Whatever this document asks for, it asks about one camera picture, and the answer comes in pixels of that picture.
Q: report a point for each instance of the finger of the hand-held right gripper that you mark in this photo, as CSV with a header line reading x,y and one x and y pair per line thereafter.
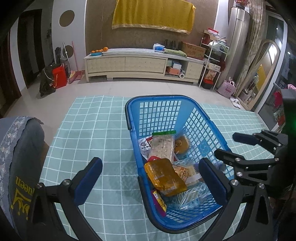
x,y
244,138
231,157

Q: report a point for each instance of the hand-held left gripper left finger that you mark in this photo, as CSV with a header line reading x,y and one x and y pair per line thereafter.
x,y
90,183

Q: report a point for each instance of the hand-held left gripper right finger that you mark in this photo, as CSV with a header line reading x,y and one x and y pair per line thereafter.
x,y
212,183

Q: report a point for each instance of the clear blue cookie packet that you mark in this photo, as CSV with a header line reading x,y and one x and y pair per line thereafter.
x,y
192,197

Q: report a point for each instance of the white-label clear cracker packet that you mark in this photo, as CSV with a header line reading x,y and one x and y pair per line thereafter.
x,y
188,172

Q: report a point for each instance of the yellow snack packet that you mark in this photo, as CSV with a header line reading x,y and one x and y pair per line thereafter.
x,y
164,176

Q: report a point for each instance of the green-edged clear cracker packet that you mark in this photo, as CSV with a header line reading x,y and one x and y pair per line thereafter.
x,y
161,146

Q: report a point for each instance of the blue plastic basket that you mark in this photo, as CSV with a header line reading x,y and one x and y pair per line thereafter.
x,y
157,111

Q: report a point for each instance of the white slipper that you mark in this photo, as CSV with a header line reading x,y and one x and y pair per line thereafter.
x,y
233,100
237,104

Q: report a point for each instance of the wooden standing mirror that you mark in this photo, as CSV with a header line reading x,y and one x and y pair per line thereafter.
x,y
261,76

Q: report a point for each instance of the pink bag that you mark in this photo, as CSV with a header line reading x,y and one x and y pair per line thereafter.
x,y
226,89

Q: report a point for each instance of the green checkered tablecloth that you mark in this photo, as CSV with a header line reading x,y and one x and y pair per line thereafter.
x,y
92,120

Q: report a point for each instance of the red box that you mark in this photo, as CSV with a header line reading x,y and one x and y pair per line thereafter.
x,y
208,82

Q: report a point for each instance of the snack picture box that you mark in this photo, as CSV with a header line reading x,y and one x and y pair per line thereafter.
x,y
211,76

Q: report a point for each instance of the grey chair cover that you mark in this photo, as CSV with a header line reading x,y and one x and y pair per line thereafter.
x,y
18,162

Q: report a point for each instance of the beige box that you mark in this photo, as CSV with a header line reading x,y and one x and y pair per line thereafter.
x,y
214,67

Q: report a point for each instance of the patterned beige mattress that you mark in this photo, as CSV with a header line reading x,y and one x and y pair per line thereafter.
x,y
256,34

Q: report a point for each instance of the white paper roll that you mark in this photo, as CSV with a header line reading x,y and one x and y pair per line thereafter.
x,y
182,75

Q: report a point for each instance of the beige standing air conditioner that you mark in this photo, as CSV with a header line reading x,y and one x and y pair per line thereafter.
x,y
239,34

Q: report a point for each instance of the orange box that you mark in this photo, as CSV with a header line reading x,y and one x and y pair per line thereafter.
x,y
172,70

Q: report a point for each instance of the grey box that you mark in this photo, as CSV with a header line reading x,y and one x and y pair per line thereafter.
x,y
177,64

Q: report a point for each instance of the brown cardboard box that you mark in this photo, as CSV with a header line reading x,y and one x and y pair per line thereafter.
x,y
193,49

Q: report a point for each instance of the white metal rack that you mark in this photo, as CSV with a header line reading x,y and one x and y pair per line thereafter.
x,y
202,42

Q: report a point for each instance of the green folded cloth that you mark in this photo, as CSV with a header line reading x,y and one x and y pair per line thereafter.
x,y
175,52

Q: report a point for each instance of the red bag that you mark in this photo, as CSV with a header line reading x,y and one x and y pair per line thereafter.
x,y
59,77

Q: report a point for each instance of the black bag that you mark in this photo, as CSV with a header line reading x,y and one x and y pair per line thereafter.
x,y
46,81

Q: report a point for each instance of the red potted plant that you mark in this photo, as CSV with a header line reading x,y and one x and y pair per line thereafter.
x,y
241,2

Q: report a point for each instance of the blue tissue box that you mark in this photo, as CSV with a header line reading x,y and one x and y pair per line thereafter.
x,y
159,47

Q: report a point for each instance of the beige TV cabinet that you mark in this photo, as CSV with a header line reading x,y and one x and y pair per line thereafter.
x,y
129,64

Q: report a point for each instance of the pile of oranges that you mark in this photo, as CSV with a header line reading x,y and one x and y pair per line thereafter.
x,y
99,50

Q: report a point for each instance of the dark wooden door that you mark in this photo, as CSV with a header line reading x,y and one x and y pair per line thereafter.
x,y
30,46

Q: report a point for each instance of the yellow wall cloth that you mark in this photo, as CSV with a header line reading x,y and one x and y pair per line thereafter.
x,y
152,14

